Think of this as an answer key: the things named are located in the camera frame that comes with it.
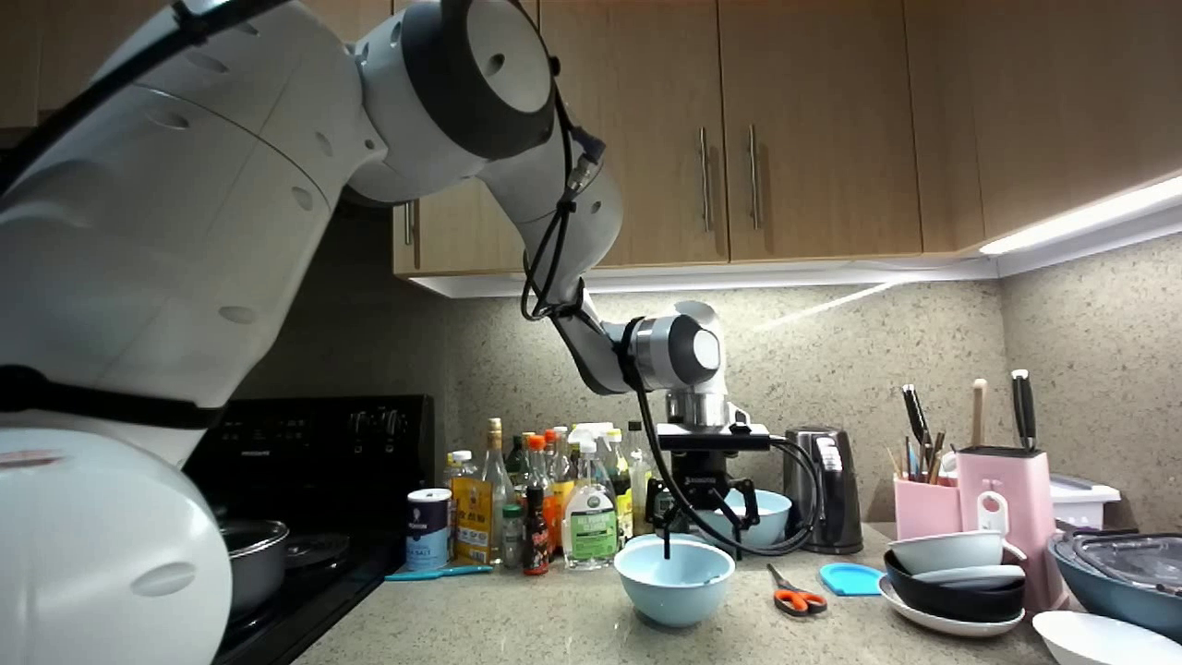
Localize black stove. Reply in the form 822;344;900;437
180;393;434;665

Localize clear spray bottle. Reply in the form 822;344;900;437
560;425;625;573

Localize small light blue bowl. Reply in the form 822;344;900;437
608;531;740;633

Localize yellow oil bottle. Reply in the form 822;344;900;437
620;418;657;535

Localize round salt canister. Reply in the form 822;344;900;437
401;484;454;573

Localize under-cabinet LED light bar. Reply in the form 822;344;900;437
976;171;1182;264

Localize teal flat mat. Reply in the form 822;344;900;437
383;563;495;584

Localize pink utensil holder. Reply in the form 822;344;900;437
889;474;965;543

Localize orange cap bottle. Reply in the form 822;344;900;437
519;429;553;488

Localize grey pan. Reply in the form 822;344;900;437
217;516;297;613

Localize metal cabinet handle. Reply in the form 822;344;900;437
698;123;719;238
747;123;773;234

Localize black bowl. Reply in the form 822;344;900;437
878;546;1029;624

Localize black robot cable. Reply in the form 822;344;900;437
0;0;831;563

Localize black handled knife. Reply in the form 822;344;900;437
900;379;933;480
1007;365;1043;455

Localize pink knife block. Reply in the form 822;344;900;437
957;445;1060;613

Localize small clear jar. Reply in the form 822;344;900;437
495;464;531;573

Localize yellow label bottle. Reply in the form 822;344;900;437
450;418;511;569

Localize brown handled utensil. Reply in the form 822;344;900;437
923;429;953;484

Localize dark bowl with utensil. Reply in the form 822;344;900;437
1045;527;1182;643

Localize grey bowl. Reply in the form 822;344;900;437
888;531;1029;579

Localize small dark sauce bottle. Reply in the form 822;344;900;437
524;475;553;579

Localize black electric kettle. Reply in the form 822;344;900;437
778;425;864;557

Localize wooden wall cabinets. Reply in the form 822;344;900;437
390;0;1182;277

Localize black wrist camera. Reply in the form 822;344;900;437
651;421;792;455

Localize white plate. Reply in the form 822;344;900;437
875;579;1029;643

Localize wooden handled knife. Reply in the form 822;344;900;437
968;377;990;450

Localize large light blue bowl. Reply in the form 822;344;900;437
716;488;794;557

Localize orange handled scissors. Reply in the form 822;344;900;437
763;563;831;621

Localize white storage container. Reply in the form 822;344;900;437
1050;474;1125;535

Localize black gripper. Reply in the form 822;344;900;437
668;446;756;538

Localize white bowl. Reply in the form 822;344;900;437
1029;607;1182;665

